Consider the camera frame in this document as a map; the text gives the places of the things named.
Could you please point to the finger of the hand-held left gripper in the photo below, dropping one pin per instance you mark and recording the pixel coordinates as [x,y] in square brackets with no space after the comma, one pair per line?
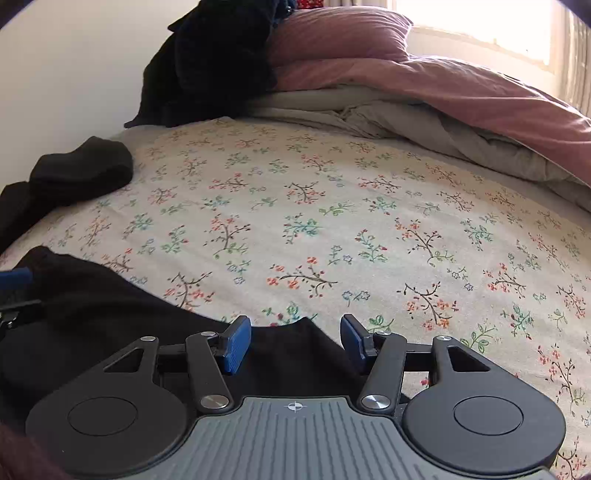
[14,278]

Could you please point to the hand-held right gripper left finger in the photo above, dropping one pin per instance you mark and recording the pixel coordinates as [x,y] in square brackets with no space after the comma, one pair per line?
[233,346]

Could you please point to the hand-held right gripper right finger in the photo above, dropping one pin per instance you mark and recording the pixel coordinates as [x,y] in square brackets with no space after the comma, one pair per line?
[353,344]

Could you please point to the black pants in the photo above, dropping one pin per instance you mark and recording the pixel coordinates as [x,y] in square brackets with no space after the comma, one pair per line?
[92,314]

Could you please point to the flat black garment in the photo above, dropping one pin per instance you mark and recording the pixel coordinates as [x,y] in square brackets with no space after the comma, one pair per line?
[16,210]

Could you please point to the rolled black garment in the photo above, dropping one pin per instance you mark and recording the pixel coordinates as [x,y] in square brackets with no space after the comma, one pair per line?
[83,168]

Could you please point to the floral bed sheet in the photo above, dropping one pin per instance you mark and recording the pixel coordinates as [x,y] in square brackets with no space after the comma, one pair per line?
[323,207]

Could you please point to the person's maroon clothing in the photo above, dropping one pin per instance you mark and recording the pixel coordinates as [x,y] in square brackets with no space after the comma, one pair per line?
[21,454]

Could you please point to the pink and grey duvet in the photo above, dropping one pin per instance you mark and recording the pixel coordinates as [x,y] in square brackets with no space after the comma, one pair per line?
[461,97]

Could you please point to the dark blue clothing pile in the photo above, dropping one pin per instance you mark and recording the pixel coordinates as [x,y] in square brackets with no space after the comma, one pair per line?
[212,60]

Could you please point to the pink pillow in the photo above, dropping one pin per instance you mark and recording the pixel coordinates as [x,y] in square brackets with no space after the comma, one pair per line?
[337,37]

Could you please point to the red patterned cushion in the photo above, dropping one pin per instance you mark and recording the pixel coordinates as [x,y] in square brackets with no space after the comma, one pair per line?
[309,3]

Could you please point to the beige curtain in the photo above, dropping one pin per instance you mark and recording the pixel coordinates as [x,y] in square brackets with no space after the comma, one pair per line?
[575,60]

